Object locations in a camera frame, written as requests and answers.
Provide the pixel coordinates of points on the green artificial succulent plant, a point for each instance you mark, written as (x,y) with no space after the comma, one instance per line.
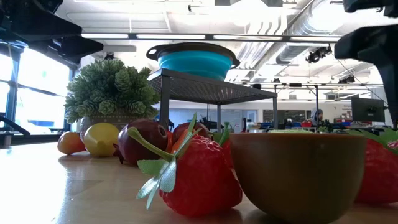
(109,87)

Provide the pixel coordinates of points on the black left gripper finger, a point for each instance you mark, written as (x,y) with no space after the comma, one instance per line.
(81,48)

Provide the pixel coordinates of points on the grey perforated metal shelf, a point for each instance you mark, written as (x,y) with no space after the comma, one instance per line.
(202,90)

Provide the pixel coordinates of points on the small orange fruit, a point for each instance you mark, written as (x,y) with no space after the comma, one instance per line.
(70,143)

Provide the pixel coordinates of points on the long ceiling light strip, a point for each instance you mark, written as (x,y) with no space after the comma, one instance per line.
(171,36)

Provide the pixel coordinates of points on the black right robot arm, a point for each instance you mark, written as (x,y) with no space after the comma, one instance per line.
(373,6)

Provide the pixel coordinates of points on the blue collapsible colander bowl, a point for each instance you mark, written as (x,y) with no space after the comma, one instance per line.
(196,63)

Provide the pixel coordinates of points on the red plastic strawberry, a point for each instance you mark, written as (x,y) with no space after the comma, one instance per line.
(202,180)
(227,152)
(379,174)

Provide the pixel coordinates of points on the person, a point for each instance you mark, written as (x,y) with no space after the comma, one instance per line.
(317,115)

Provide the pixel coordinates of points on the yellow plastic lemon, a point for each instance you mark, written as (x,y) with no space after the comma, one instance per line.
(99,140)

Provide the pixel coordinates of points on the black computer monitor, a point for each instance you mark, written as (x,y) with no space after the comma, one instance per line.
(368,109)

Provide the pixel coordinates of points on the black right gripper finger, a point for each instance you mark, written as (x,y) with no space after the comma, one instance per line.
(392,81)

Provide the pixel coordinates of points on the halved lime with strawberries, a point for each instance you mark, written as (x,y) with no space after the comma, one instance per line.
(295,177)

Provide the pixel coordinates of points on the black aluminium table frame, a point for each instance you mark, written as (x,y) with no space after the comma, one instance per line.
(12,126)

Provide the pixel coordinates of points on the black ceiling spotlight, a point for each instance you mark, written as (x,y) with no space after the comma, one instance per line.
(317,55)

